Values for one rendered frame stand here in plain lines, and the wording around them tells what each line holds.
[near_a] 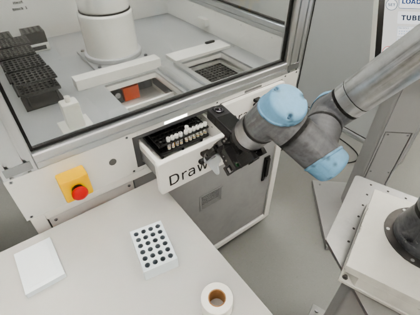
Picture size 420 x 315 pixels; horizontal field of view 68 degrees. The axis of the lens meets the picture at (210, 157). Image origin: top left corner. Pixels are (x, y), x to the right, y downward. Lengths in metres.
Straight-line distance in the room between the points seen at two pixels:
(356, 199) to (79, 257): 0.79
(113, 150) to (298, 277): 1.16
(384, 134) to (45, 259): 1.43
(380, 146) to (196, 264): 1.15
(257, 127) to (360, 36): 1.91
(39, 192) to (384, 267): 0.84
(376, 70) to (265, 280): 1.25
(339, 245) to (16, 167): 0.82
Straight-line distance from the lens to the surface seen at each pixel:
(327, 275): 1.76
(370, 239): 0.85
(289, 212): 1.94
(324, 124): 0.62
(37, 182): 0.89
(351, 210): 0.99
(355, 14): 2.44
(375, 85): 0.63
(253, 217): 1.71
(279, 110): 0.52
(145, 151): 0.91
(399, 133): 1.67
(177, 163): 0.83
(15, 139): 0.81
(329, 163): 0.58
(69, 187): 0.86
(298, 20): 1.16
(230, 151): 0.70
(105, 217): 0.94
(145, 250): 0.80
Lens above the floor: 1.46
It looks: 41 degrees down
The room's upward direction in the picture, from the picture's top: straight up
